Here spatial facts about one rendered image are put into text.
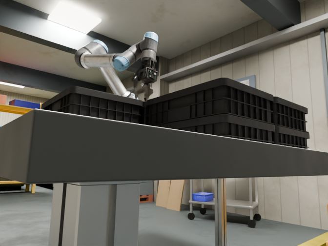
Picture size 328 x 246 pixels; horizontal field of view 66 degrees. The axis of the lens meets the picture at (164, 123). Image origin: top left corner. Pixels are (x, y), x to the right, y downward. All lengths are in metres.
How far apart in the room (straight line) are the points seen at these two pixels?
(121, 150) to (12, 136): 0.07
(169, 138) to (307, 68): 3.55
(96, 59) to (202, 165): 1.32
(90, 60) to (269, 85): 2.82
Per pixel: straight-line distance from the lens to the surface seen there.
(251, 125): 0.85
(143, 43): 1.38
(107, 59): 1.43
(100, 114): 0.95
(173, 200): 4.08
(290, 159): 0.38
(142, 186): 4.71
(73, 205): 0.22
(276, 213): 3.74
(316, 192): 3.52
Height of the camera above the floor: 0.67
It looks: 9 degrees up
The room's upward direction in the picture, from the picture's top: 1 degrees clockwise
